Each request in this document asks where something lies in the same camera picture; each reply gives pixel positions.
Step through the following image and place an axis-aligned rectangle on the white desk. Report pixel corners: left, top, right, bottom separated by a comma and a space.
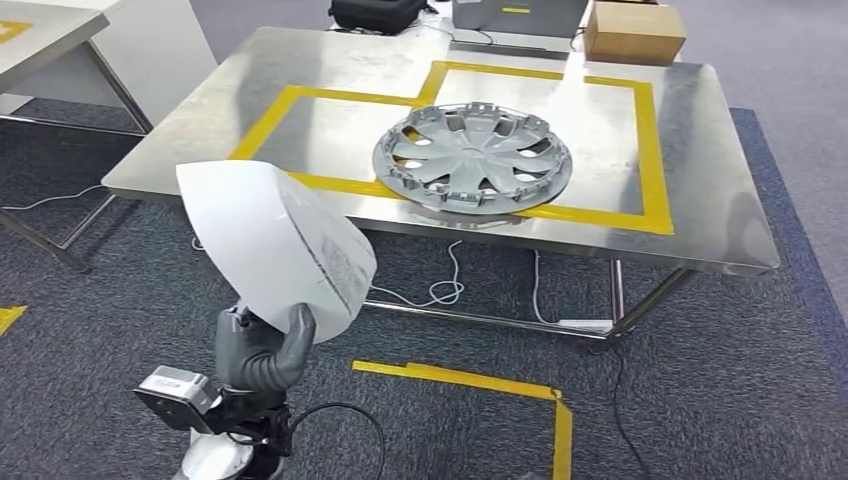
327, 13, 684, 64

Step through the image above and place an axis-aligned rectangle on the white curved panel part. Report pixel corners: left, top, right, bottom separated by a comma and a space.
175, 160, 379, 346

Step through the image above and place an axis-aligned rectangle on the stainless steel workbench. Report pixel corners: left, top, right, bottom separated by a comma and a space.
101, 26, 782, 342

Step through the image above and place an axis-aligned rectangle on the white power strip cable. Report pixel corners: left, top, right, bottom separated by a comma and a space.
531, 250, 564, 326

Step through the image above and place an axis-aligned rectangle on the brown cardboard box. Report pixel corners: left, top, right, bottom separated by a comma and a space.
582, 1, 688, 66

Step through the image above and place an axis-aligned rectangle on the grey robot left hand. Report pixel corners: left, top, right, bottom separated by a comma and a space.
215, 303, 318, 393

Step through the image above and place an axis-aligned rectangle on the long white cable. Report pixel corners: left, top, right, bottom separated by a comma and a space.
0, 184, 107, 212

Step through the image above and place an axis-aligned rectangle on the grey plastic hubcap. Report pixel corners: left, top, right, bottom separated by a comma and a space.
372, 101, 574, 217

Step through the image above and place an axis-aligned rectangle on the grey laptop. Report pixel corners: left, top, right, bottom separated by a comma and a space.
450, 0, 591, 61

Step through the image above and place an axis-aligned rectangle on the yellow tape square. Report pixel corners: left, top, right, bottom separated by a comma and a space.
0, 304, 28, 336

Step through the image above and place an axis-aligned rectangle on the white looped cable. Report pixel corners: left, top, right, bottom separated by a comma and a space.
367, 239, 465, 308

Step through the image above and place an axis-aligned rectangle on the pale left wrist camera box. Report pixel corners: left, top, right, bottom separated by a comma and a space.
133, 365, 221, 433

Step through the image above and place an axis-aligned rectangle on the black power cable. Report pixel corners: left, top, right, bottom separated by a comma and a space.
608, 343, 657, 480

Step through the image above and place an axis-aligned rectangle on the black carrying case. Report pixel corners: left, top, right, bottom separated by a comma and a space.
329, 0, 432, 36

